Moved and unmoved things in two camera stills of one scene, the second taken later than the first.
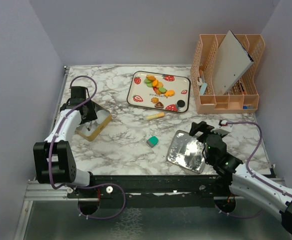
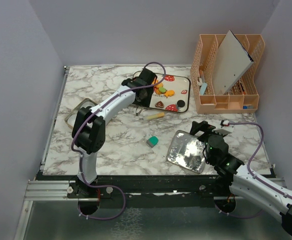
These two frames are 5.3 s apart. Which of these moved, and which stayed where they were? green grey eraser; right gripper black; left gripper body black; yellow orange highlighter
Moved: left gripper body black
Stayed: green grey eraser; yellow orange highlighter; right gripper black
